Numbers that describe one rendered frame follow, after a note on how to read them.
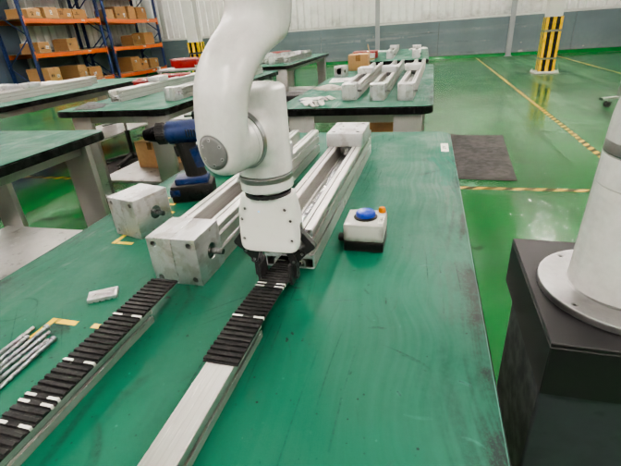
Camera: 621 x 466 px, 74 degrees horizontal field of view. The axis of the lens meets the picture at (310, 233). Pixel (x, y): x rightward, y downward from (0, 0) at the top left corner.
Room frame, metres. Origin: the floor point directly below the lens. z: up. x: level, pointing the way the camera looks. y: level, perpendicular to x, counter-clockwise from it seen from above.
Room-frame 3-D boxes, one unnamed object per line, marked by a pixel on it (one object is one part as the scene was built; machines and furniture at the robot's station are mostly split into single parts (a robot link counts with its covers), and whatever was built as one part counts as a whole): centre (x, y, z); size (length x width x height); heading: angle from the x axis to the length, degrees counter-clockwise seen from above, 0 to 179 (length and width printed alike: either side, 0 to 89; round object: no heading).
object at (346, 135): (1.31, -0.15, 0.87); 0.16 x 0.11 x 0.07; 163
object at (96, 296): (0.63, 0.38, 0.78); 0.05 x 0.03 x 0.01; 106
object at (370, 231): (0.76, -0.11, 0.81); 0.10 x 0.08 x 0.06; 73
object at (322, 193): (1.07, -0.07, 0.82); 0.80 x 0.10 x 0.09; 163
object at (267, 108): (0.62, 0.07, 1.06); 0.09 x 0.08 x 0.13; 150
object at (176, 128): (1.11, 0.35, 0.89); 0.20 x 0.08 x 0.22; 95
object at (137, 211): (0.92, 0.39, 0.83); 0.11 x 0.10 x 0.10; 59
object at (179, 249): (0.69, 0.23, 0.83); 0.12 x 0.09 x 0.10; 73
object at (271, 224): (0.62, 0.06, 0.92); 0.10 x 0.07 x 0.11; 73
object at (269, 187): (0.63, 0.07, 0.98); 0.09 x 0.08 x 0.03; 73
